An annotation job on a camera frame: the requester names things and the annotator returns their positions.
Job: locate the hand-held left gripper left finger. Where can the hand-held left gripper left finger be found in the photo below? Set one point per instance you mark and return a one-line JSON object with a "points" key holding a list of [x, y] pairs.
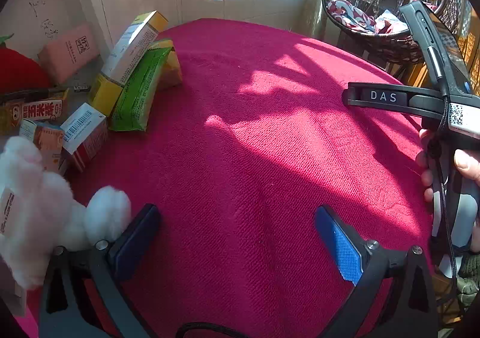
{"points": [[135, 244]]}

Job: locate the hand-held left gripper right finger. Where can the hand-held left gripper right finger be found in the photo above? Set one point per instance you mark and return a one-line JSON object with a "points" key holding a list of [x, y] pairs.
{"points": [[339, 248]]}

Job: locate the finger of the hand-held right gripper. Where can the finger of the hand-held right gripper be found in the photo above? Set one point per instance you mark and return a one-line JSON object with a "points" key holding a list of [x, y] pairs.
{"points": [[352, 94]]}

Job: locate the white plush toy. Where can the white plush toy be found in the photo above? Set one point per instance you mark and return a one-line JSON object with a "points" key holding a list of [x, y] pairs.
{"points": [[33, 203]]}

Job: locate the green snack packet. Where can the green snack packet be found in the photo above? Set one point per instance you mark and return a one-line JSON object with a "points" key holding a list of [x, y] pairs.
{"points": [[137, 94]]}

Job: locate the person's right hand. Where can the person's right hand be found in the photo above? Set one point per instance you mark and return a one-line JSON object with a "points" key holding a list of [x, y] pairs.
{"points": [[467, 164]]}

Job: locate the red white patterned cushion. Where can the red white patterned cushion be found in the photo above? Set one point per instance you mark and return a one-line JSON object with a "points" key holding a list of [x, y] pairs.
{"points": [[347, 14]]}

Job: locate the white red barcode box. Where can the white red barcode box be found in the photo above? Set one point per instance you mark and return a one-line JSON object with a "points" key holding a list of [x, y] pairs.
{"points": [[84, 135]]}

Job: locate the orange small carton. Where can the orange small carton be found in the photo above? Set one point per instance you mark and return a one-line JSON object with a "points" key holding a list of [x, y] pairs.
{"points": [[47, 143]]}

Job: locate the yellow corn drink carton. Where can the yellow corn drink carton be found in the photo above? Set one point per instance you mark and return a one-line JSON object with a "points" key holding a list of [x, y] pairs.
{"points": [[173, 72]]}

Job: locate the yellow white medicine box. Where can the yellow white medicine box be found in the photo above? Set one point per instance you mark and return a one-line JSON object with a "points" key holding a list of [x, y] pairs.
{"points": [[127, 49]]}

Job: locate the pink tissue pack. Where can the pink tissue pack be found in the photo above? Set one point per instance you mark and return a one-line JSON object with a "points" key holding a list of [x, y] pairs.
{"points": [[67, 53]]}

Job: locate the red strawberry plush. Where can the red strawberry plush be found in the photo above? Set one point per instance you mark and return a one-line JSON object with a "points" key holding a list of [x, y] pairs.
{"points": [[18, 68]]}

